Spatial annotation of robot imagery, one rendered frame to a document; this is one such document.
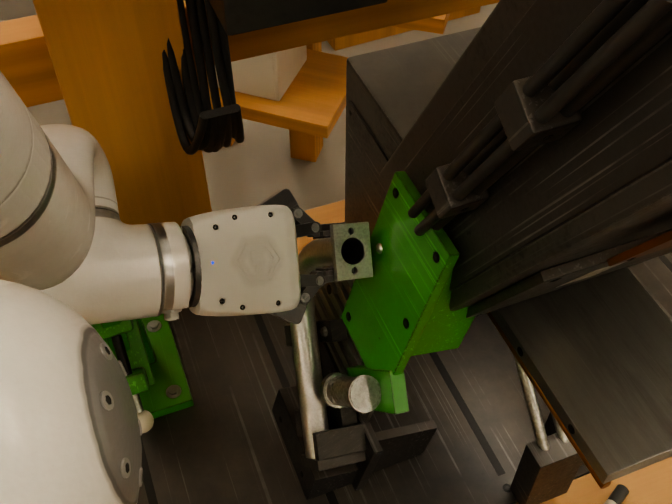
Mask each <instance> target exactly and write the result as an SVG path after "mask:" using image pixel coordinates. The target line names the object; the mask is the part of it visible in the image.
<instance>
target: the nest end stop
mask: <svg viewBox="0 0 672 504"><path fill-rule="evenodd" d="M362 461H366V454H365V451H362V452H357V453H353V454H348V455H344V456H340V457H335V458H331V459H326V460H322V461H318V460H316V459H309V458H306V454H303V455H301V464H302V465H303V466H306V467H308V468H311V469H314V470H316V471H323V470H328V469H332V468H336V467H341V466H345V465H349V464H354V463H358V462H362Z"/></svg>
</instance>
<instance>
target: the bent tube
mask: <svg viewBox="0 0 672 504"><path fill-rule="evenodd" d="M349 228H351V230H352V233H351V235H350V234H349V233H348V229H349ZM330 235H331V238H320V239H315V240H313V241H311V242H310V243H308V244H307V245H306V246H305V247H304V248H303V249H302V250H301V252H300V253H299V255H298V260H299V272H300V274H310V272H311V271H315V270H316V268H323V267H324V266H333V270H334V280H335V281H343V280H352V279H360V278H369V277H373V266H372V254H371V242H370V231H369V222H357V223H345V224H333V225H330ZM353 267H354V269H355V273H354V274H352V268H353ZM290 330H291V338H292V346H293V355H294V363H295V371H296V380H297V388H298V396H299V405H300V413H301V421H302V429H303V438H304V446H305V454H306V458H309V459H315V451H314V443H313V435H312V434H313V433H315V432H320V431H325V430H329V424H328V416H327V408H326V404H325V403H324V401H323V400H322V398H321V395H320V385H321V382H322V380H323V375H322V367H321V359H320V351H319V343H318V334H317V326H316V317H315V295H314V297H313V298H312V299H311V301H310V302H309V303H308V304H307V308H306V311H305V313H304V316H303V318H302V321H301V323H299V324H293V323H290Z"/></svg>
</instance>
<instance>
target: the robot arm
mask: <svg viewBox="0 0 672 504"><path fill-rule="evenodd" d="M345 223H346V222H341V223H329V224H320V223H319V222H317V221H314V220H313V219H312V218H311V217H310V216H309V215H308V214H307V213H306V212H305V211H304V210H303V209H301V208H300V207H299V205H298V203H297V201H296V200H295V198H294V196H293V195H292V193H291V191H290V190H289V189H282V190H279V191H278V192H276V193H275V194H273V195H272V196H270V197H269V198H267V199H266V200H264V201H263V202H261V203H260V204H258V205H257V206H250V207H241V208H233V209H225V210H218V211H212V212H207V213H203V214H198V215H195V216H191V217H188V218H186V219H184V220H183V222H182V224H181V226H179V225H178V224H177V223H176V222H162V223H148V224H134V225H129V224H125V223H123V222H122V221H121V220H120V217H119V210H118V204H117V198H116V191H115V185H114V180H113V175H112V171H111V168H110V165H109V162H108V160H107V157H106V155H105V153H104V151H103V150H102V148H101V146H100V144H99V143H98V141H97V140H96V139H95V137H94V136H93V135H92V134H90V133H89V132H88V131H86V130H84V129H82V128H80V127H76V126H73V125H66V124H48V125H39V124H38V122H37V121H36V120H35V118H34V117H33V115H32V114H31V113H30V111H29V110H28V108H27V107H26V105H25V104H24V103H23V101H22V100H21V98H20V97H19V96H18V94H17V93H16V92H15V90H14V89H13V87H12V86H11V84H10V83H9V82H8V80H7V79H6V78H5V76H4V75H3V73H2V72H1V71H0V504H137V501H138V496H139V490H140V487H141V486H142V482H143V468H142V467H141V466H142V444H141V437H140V436H141V435H142V427H141V423H140V420H139V418H138V416H137V409H136V406H135V402H134V399H133V396H132V393H131V390H130V386H129V384H128V381H127V379H126V376H127V373H126V371H125V369H124V366H123V364H122V362H121V361H120V360H119V361H117V359H116V357H115V356H114V354H113V352H112V351H111V349H110V347H109V346H108V345H107V344H106V342H105V341H104V340H103V339H102V337H101V336H100V335H99V333H98V332H97V331H96V330H95V329H94V328H93V327H92V326H91V325H93V324H101V323H109V322H117V321H125V320H133V319H141V318H149V317H156V316H160V315H161V314H164V320H167V321H172V320H176V319H179V312H181V311H182V309H183V308H188V307H189V309H190V311H191V312H192V313H194V314H195V315H201V316H241V315H255V314H266V313H268V314H271V315H273V316H275V317H278V318H280V319H282V320H285V321H287V322H289V323H293V324H299V323H301V321H302V318H303V316H304V313H305V311H306V308H307V304H308V303H309V302H310V301H311V299H312V298H313V297H314V295H315V294H316V293H317V291H318V290H319V289H320V287H322V286H324V285H325V283H329V282H338V281H335V280H334V270H333V267H325V268H316V270H315V271H311V272H310V274H300V272H299V260H298V248H297V238H298V237H303V236H307V237H313V239H320V238H331V235H330V225H333V224H345Z"/></svg>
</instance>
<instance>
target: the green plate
mask: <svg viewBox="0 0 672 504"><path fill-rule="evenodd" d="M420 197H421V194H420V193H419V191H418V190H417V188H416V187H415V185H414V184H413V182H412V181H411V179H410V178H409V176H408V175H407V173H406V172H405V171H396V172H395V173H394V176H393V179H392V181H391V184H390V187H389V189H388V192H387V195H386V197H385V200H384V203H383V206H382V208H381V211H380V214H379V216H378V219H377V222H376V224H375V227H374V230H373V232H372V235H371V238H370V242H371V254H372V266H373V277H369V278H360V279H355V281H354V283H353V286H352V289H351V291H350V294H349V297H348V300H347V302H346V305H345V308H344V310H343V313H342V316H341V317H342V320H343V322H344V324H345V326H346V328H347V330H348V332H349V334H350V336H351V338H352V340H353V342H354V344H355V346H356V348H357V350H358V352H359V354H360V356H361V358H362V360H363V362H364V364H365V366H366V368H370V369H384V370H392V373H393V375H400V374H402V373H403V371H404V369H405V367H406V365H407V363H408V361H409V359H410V357H411V356H416V355H421V354H427V353H433V352H439V351H445V350H450V349H456V348H459V346H460V344H461V342H462V340H463V339H464V337H465V335H466V333H467V331H468V329H469V327H470V326H471V324H472V322H473V320H474V318H475V316H473V317H470V318H466V315H467V310H468V307H469V306H468V307H465V308H462V309H459V310H456V311H451V310H450V307H449V304H450V298H451V293H452V291H450V289H449V288H450V283H451V277H452V271H453V268H454V266H455V264H456V262H457V260H458V258H459V256H460V253H459V252H458V250H457V249H456V247H455V246H454V244H453V243H452V241H451V240H450V238H449V237H448V235H447V234H446V232H445V231H444V229H443V228H442V229H440V230H438V231H437V230H433V229H432V227H431V228H430V229H429V230H428V231H427V232H426V233H425V234H423V235H422V236H418V235H416V234H415V233H414V229H415V227H416V226H417V225H418V224H419V223H420V222H421V221H422V220H423V219H424V218H426V217H427V216H428V215H429V214H430V213H427V212H426V210H425V209H424V210H423V211H422V212H421V213H420V214H419V215H418V216H417V217H416V218H410V217H409V215H408V211H409V209H410V208H411V207H412V206H413V205H414V203H415V202H416V201H417V200H418V199H419V198H420ZM378 243H381V244H382V247H383V251H382V253H381V254H379V253H378V252H377V251H376V245H377V244H378Z"/></svg>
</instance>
